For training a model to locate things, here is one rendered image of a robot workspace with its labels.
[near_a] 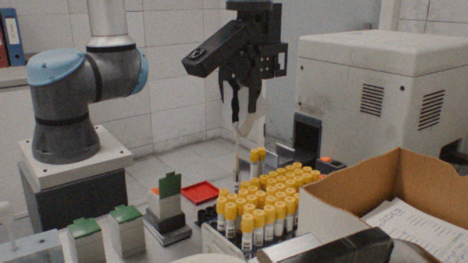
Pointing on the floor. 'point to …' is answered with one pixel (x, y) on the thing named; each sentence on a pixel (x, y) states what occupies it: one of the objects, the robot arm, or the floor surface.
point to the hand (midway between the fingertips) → (237, 129)
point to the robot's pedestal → (72, 199)
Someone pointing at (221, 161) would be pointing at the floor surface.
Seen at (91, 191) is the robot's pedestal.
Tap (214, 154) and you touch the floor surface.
